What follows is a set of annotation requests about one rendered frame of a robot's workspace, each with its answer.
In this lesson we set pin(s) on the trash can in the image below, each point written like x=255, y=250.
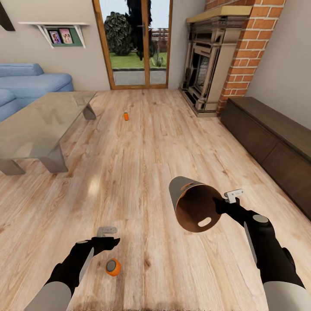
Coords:
x=193, y=202

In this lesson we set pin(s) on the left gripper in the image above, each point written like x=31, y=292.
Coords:
x=107, y=243

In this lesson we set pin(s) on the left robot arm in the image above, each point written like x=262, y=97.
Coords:
x=59, y=289

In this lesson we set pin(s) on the countertop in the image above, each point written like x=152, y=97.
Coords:
x=220, y=11

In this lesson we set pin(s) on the sofa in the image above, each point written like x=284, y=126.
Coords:
x=23, y=83

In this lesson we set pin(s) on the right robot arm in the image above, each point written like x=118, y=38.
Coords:
x=283, y=287

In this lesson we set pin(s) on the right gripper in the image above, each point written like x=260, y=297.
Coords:
x=226, y=207

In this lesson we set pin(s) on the door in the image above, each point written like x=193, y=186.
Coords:
x=136, y=37

